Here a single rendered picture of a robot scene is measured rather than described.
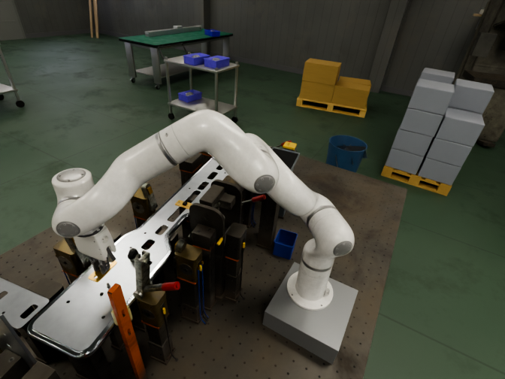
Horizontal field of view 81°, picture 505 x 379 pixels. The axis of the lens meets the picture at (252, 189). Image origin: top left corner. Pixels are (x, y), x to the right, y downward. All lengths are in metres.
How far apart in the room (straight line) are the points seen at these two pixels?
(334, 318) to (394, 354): 1.05
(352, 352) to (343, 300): 0.19
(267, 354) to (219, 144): 0.83
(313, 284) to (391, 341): 1.20
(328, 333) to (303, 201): 0.55
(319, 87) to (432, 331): 4.33
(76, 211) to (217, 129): 0.36
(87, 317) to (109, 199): 0.43
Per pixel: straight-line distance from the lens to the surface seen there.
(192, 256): 1.02
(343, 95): 5.74
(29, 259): 1.74
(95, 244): 0.90
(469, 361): 2.51
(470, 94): 4.04
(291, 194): 0.85
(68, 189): 0.79
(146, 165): 0.73
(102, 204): 0.73
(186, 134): 0.70
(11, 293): 1.20
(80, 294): 1.10
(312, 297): 1.26
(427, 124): 3.72
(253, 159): 0.69
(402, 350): 2.32
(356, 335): 1.38
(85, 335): 1.01
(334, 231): 0.96
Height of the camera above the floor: 1.82
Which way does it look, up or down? 35 degrees down
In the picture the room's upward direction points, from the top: 5 degrees clockwise
